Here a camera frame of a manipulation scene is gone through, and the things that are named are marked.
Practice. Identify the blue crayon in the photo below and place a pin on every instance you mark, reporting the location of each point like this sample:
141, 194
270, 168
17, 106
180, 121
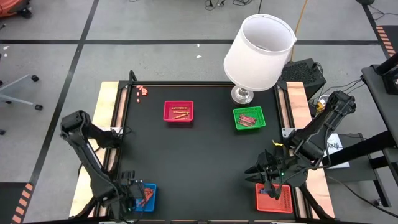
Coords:
263, 191

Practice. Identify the black frame post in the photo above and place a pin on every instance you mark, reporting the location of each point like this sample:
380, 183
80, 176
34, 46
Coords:
133, 76

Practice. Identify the yellow tag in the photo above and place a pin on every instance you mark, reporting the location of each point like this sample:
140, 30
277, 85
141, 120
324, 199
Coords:
277, 143

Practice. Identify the wooden side board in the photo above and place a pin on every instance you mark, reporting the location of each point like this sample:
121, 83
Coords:
105, 102
298, 99

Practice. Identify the green plastic basket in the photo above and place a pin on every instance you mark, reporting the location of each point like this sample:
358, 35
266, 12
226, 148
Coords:
239, 127

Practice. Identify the red plastic basket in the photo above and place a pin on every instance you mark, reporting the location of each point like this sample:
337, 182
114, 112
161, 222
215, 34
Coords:
178, 104

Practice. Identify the blue plastic basket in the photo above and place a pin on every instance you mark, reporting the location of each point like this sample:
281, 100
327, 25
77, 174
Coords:
150, 207

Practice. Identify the yellow crayon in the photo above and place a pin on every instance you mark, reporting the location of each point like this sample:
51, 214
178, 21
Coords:
180, 108
180, 116
181, 112

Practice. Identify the black perforated box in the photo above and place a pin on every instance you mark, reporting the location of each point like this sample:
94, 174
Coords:
303, 74

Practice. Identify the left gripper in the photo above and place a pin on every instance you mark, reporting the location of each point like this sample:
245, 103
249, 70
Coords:
132, 193

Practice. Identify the orange plastic basket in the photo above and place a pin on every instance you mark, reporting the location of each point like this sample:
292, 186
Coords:
284, 205

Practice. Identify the orange round object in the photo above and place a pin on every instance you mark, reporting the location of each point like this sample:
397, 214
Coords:
12, 6

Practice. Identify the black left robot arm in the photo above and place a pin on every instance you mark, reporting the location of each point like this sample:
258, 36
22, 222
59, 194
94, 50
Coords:
90, 161

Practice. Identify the white shade silver table lamp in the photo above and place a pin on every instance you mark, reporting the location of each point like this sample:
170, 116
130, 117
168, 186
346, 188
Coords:
258, 56

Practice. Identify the black side desk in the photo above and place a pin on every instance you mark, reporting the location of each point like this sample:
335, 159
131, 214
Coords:
379, 93

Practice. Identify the white paper sheet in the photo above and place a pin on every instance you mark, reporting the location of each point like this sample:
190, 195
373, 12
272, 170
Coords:
337, 149

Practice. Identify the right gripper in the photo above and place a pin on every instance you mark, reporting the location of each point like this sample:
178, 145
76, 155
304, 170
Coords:
275, 171

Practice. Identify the grey office chair base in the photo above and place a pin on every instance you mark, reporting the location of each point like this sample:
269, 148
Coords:
18, 90

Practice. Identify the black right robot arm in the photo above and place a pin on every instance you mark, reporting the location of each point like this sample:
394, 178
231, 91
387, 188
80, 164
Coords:
320, 133

